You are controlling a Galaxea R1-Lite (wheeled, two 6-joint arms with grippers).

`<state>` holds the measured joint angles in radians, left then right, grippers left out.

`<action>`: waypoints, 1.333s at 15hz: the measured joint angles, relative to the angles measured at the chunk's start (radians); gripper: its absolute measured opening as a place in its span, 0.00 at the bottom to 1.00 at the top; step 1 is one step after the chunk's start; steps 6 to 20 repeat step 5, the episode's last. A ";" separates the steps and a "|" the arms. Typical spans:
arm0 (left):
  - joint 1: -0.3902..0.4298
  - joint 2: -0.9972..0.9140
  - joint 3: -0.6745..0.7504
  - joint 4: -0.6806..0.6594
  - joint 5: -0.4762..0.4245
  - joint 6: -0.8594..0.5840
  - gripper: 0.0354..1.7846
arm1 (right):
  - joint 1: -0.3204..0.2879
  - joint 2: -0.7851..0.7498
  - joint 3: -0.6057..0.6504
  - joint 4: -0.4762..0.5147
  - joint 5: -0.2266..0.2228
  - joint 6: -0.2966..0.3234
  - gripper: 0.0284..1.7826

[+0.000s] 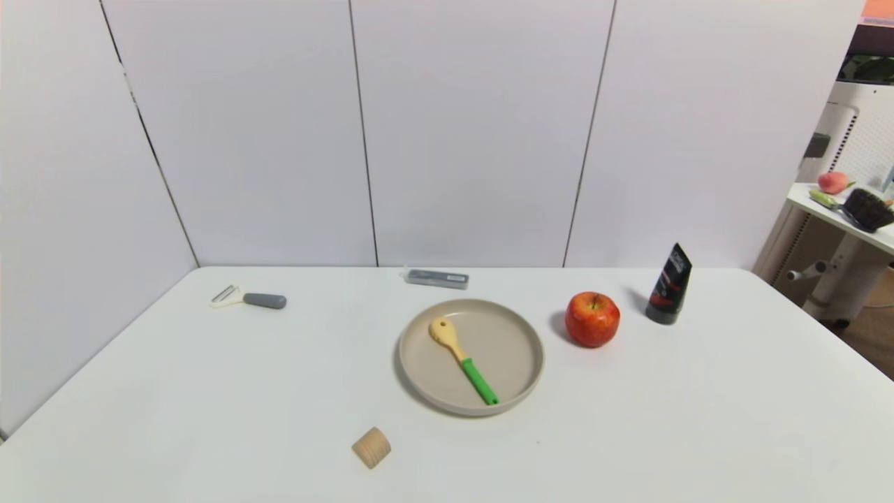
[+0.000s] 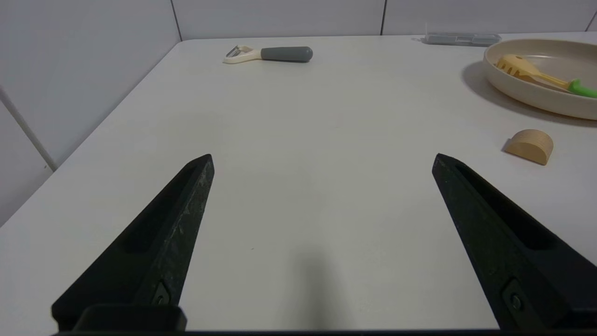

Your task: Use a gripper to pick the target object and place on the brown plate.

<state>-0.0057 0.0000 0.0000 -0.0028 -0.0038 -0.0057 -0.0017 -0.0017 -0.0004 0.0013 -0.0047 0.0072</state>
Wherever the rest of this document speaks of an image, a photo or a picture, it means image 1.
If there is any white table pedestal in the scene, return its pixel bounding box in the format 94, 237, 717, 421
787, 234, 894, 329

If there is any peeler with grey handle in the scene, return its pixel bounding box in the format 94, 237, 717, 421
210, 284, 288, 310

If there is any white side table top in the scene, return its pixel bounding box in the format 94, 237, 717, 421
787, 183, 894, 256

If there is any red apple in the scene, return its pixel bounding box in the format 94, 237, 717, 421
564, 291, 621, 349

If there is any dark screen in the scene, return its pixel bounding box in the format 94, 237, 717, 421
837, 28, 894, 86

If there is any grey slim plastic case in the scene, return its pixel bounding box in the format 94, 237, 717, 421
402, 266, 470, 290

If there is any beige brown round plate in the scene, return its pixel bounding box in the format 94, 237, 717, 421
397, 299, 546, 418

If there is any wooden spoon green handle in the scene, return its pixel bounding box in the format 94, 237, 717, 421
429, 316, 500, 407

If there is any small wooden cylinder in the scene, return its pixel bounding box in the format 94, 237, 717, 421
351, 427, 392, 469

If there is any black squeeze tube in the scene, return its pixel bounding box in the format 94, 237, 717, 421
645, 242, 693, 326

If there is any white pegboard stand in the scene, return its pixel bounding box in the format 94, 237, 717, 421
753, 82, 894, 284

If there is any pink peach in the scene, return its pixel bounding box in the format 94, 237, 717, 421
818, 171, 856, 195

